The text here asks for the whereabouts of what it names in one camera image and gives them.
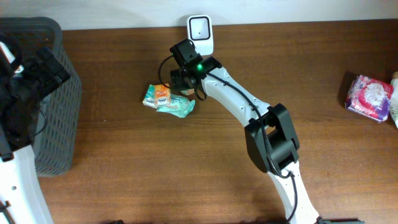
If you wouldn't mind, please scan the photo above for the green lid jar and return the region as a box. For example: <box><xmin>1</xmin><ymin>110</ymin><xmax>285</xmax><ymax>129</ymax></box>
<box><xmin>180</xmin><ymin>88</ymin><xmax>195</xmax><ymax>96</ymax></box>

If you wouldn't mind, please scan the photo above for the grey plastic mesh basket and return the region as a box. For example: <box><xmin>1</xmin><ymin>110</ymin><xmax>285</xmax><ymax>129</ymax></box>
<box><xmin>1</xmin><ymin>17</ymin><xmax>82</xmax><ymax>177</ymax></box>

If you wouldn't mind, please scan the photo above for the teal wipes packet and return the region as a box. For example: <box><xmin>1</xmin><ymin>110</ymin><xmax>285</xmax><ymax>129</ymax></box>
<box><xmin>157</xmin><ymin>94</ymin><xmax>195</xmax><ymax>118</ymax></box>

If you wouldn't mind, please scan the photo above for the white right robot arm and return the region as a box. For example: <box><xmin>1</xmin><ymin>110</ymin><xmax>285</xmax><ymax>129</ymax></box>
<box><xmin>170</xmin><ymin>39</ymin><xmax>323</xmax><ymax>224</ymax></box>

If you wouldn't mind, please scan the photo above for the white barcode scanner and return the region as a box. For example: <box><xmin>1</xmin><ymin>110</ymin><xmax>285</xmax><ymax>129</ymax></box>
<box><xmin>187</xmin><ymin>15</ymin><xmax>214</xmax><ymax>55</ymax></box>

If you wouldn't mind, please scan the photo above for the red purple snack packet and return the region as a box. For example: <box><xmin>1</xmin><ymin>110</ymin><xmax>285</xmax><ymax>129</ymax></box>
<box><xmin>345</xmin><ymin>75</ymin><xmax>394</xmax><ymax>123</ymax></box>

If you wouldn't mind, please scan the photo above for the teal tissue pack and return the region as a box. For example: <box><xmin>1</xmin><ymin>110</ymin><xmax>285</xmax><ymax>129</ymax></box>
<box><xmin>142</xmin><ymin>85</ymin><xmax>157</xmax><ymax>109</ymax></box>

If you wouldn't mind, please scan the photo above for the orange tissue pack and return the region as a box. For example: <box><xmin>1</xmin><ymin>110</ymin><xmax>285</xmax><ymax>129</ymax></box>
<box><xmin>154</xmin><ymin>85</ymin><xmax>171</xmax><ymax>107</ymax></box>

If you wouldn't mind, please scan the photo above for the white bamboo print tube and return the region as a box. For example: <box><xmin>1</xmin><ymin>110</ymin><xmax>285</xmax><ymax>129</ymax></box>
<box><xmin>389</xmin><ymin>72</ymin><xmax>398</xmax><ymax>127</ymax></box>

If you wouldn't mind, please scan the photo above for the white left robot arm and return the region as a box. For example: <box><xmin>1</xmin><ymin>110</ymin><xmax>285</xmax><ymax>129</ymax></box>
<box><xmin>1</xmin><ymin>35</ymin><xmax>71</xmax><ymax>223</ymax></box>

